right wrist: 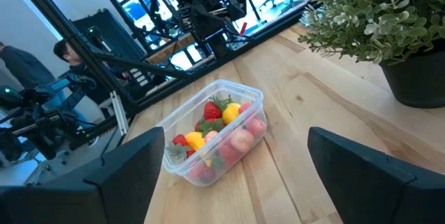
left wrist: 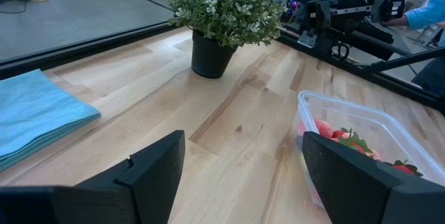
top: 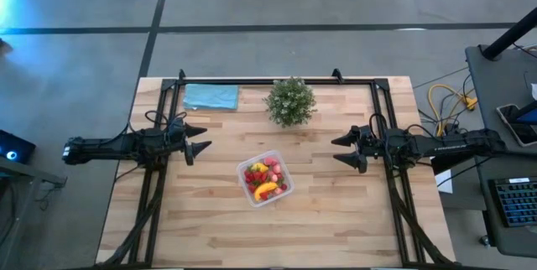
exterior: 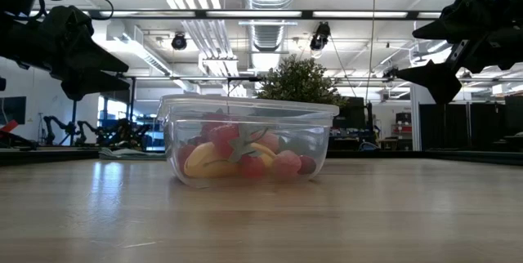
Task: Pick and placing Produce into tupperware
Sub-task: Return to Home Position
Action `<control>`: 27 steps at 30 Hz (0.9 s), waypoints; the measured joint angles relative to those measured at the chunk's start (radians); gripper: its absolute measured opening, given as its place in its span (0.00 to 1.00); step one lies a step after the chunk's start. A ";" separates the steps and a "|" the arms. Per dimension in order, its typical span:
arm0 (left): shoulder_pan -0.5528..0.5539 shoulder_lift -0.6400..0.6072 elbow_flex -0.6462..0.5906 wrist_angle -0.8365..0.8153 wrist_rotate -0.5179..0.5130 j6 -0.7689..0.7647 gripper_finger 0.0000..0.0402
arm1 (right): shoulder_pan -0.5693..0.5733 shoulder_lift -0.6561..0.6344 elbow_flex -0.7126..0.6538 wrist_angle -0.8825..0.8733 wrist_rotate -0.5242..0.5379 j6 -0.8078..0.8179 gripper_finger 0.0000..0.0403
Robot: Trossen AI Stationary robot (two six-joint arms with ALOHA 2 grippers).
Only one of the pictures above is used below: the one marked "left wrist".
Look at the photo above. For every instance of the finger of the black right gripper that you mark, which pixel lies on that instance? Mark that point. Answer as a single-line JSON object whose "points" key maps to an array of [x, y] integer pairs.
{"points": [[387, 5], [322, 14]]}

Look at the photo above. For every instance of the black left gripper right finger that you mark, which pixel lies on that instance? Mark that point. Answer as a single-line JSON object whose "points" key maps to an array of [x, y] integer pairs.
{"points": [[347, 185]]}

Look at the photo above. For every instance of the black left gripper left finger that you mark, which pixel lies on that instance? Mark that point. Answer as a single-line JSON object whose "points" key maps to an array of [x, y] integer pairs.
{"points": [[149, 185]]}

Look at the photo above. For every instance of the red strawberry green leaves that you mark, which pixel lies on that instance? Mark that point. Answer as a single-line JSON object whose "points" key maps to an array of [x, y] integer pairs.
{"points": [[352, 142]]}

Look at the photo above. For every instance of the large red toy strawberry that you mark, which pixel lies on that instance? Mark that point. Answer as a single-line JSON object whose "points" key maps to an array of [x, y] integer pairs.
{"points": [[405, 168]]}

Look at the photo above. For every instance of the pink toy peach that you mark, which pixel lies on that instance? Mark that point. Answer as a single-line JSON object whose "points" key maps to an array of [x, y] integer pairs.
{"points": [[324, 128], [375, 154]]}

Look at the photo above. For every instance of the clear plastic tupperware container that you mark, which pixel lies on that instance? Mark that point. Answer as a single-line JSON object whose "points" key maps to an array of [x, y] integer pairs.
{"points": [[382, 119]]}

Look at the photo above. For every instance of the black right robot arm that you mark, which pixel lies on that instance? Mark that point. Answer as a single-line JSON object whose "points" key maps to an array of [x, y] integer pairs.
{"points": [[368, 39]]}

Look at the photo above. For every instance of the person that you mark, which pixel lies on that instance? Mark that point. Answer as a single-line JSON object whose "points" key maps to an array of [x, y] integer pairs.
{"points": [[427, 13]]}

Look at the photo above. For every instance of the green plant in black pot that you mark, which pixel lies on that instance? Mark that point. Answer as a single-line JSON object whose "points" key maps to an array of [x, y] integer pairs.
{"points": [[222, 18]]}

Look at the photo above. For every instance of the folded teal cloth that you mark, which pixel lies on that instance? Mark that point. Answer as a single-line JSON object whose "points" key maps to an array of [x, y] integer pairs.
{"points": [[38, 112]]}

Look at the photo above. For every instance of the black table frame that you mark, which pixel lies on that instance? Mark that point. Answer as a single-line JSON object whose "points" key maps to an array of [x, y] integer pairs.
{"points": [[87, 48]]}

